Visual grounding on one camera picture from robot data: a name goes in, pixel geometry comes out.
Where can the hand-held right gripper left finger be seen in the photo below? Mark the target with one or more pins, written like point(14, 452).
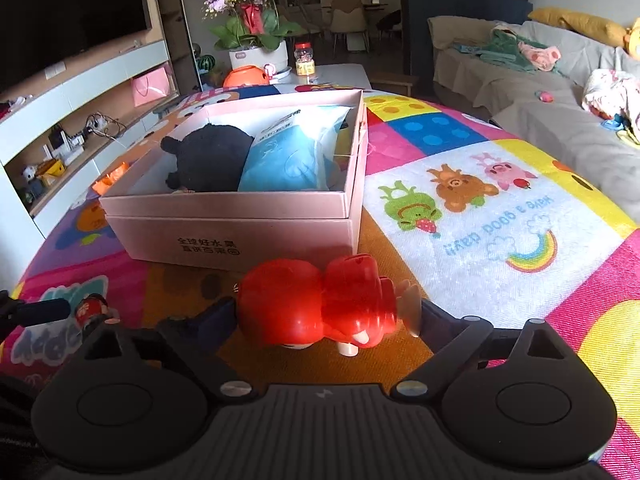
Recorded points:
point(220, 317)

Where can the yellow shelf item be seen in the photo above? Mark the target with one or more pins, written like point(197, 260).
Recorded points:
point(50, 170)

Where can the pink gift bag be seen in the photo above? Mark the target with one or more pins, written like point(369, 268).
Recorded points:
point(151, 87)

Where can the pink cardboard box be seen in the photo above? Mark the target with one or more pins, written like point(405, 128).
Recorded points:
point(225, 235)

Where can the blue plastic packet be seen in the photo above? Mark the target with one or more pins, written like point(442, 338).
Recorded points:
point(285, 160)

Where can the red plastic toy animal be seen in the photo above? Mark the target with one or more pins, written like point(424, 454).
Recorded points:
point(310, 305)

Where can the small pink toy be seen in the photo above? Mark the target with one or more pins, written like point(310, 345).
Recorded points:
point(544, 96)

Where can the orange pumpkin bucket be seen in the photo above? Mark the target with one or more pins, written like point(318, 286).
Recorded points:
point(245, 77)

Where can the pink garment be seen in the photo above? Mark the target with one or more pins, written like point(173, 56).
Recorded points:
point(540, 55)

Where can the black television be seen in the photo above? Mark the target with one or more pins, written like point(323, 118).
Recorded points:
point(65, 10)

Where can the blue toy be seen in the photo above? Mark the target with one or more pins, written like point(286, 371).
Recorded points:
point(620, 130)

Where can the watermelon ball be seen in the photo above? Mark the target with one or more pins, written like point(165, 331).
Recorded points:
point(205, 63)

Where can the low wooden stool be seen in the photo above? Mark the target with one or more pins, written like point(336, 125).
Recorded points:
point(395, 79)

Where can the orange toy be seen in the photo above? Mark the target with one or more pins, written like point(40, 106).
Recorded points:
point(110, 177)

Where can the pink orchid in white pot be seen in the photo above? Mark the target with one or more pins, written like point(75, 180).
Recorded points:
point(252, 30)

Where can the yellow cushion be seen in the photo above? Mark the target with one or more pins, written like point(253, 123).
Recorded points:
point(580, 25)

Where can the colourful printed blanket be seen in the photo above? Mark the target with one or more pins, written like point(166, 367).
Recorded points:
point(475, 210)

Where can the black plush toy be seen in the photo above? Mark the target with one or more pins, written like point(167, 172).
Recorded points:
point(210, 157)

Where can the white television wall cabinet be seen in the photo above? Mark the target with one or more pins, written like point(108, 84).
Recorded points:
point(100, 72)

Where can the pink and white clothing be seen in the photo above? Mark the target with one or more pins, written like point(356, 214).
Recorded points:
point(612, 95)

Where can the grey coffee table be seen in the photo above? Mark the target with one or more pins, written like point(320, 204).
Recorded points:
point(345, 75)

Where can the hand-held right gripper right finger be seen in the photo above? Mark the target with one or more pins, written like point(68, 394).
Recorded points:
point(435, 320)

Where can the beige dining chair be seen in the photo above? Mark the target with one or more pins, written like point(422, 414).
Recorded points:
point(348, 17)

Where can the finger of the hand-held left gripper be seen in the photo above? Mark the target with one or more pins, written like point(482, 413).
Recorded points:
point(40, 312)

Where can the grey covered sofa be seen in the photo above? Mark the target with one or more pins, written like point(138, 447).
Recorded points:
point(540, 110)

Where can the green cloth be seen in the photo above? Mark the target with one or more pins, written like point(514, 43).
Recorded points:
point(500, 52)

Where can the dark blue cabinet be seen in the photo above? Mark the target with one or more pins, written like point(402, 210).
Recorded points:
point(450, 10)

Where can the small red figure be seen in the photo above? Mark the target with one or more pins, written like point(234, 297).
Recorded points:
point(92, 310)

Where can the candy jar with red lid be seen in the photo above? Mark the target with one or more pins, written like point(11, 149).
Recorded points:
point(304, 62)

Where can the yellow plush toy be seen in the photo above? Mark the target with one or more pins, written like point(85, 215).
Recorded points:
point(634, 40)

